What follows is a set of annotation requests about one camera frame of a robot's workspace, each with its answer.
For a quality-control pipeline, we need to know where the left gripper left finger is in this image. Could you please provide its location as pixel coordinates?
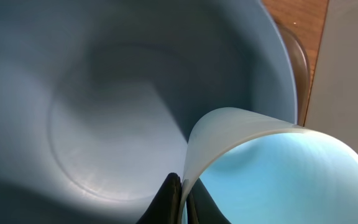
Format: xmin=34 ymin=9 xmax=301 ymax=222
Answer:
xmin=137 ymin=172 xmax=181 ymax=224

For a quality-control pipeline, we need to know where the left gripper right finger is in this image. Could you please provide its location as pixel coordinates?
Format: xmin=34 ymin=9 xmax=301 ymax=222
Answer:
xmin=186 ymin=179 xmax=230 ymax=224

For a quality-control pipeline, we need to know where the light blue cup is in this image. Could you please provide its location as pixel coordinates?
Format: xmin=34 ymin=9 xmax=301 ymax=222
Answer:
xmin=183 ymin=108 xmax=358 ymax=224

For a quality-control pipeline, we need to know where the dark blue plate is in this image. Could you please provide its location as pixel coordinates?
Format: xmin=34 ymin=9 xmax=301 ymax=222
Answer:
xmin=0 ymin=0 xmax=298 ymax=223

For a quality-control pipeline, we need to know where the dark brown serving tray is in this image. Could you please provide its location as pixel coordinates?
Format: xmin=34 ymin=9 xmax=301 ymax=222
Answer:
xmin=277 ymin=23 xmax=310 ymax=126

